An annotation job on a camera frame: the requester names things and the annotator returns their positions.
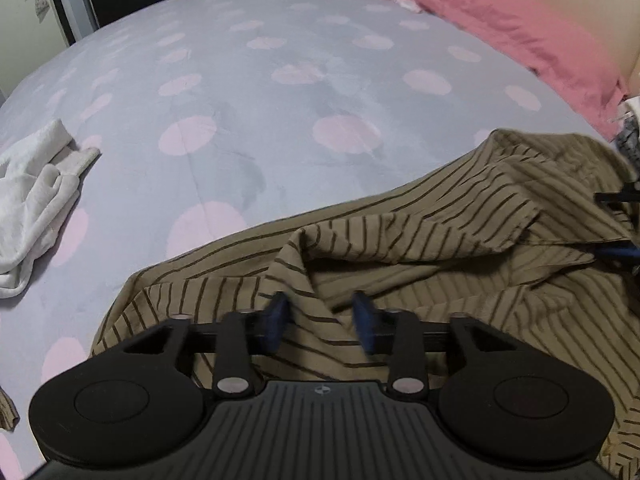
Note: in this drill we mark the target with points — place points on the grey bed sheet pink dots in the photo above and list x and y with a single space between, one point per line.
260 125

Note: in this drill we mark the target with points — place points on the white fleece garment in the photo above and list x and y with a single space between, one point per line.
35 200

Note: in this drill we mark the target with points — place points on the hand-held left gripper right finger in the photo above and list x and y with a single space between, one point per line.
364 322

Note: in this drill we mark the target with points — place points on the tan striped shirt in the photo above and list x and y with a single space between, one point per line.
450 240

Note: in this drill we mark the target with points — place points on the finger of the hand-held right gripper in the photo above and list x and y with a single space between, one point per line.
617 252
617 196

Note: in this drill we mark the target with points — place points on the beige padded headboard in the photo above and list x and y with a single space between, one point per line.
590 5

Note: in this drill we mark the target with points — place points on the white door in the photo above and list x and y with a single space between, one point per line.
30 5

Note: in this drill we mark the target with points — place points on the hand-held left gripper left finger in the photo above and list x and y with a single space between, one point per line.
274 322

